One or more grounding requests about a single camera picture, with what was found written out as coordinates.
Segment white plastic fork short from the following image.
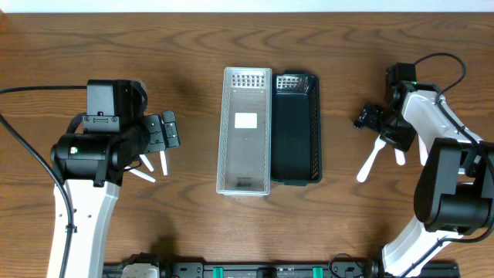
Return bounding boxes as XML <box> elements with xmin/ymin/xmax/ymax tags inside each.
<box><xmin>356</xmin><ymin>136</ymin><xmax>386</xmax><ymax>183</ymax></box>

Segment black mounting rail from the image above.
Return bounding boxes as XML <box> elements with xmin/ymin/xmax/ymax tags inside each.
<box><xmin>102</xmin><ymin>253</ymin><xmax>461</xmax><ymax>278</ymax></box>

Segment clear plastic mesh basket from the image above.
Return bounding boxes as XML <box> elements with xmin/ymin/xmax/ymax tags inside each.
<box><xmin>216</xmin><ymin>67</ymin><xmax>272</xmax><ymax>196</ymax></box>

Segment white plastic spoon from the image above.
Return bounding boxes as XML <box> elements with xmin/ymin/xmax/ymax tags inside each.
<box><xmin>418</xmin><ymin>137</ymin><xmax>428</xmax><ymax>166</ymax></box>
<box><xmin>159</xmin><ymin>151</ymin><xmax>168</xmax><ymax>176</ymax></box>
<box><xmin>140</xmin><ymin>154</ymin><xmax>154</xmax><ymax>172</ymax></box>
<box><xmin>125</xmin><ymin>167</ymin><xmax>156</xmax><ymax>183</ymax></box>

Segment white plastic fork long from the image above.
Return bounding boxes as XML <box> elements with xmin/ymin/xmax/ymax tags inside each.
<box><xmin>394</xmin><ymin>149</ymin><xmax>406</xmax><ymax>166</ymax></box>

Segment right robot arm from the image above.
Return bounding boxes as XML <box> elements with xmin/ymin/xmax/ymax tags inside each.
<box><xmin>354</xmin><ymin>63</ymin><xmax>493</xmax><ymax>277</ymax></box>

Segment black plastic mesh basket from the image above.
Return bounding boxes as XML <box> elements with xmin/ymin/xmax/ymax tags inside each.
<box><xmin>271</xmin><ymin>70</ymin><xmax>323</xmax><ymax>186</ymax></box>

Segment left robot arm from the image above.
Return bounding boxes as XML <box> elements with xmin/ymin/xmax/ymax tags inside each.
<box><xmin>47</xmin><ymin>80</ymin><xmax>180</xmax><ymax>277</ymax></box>

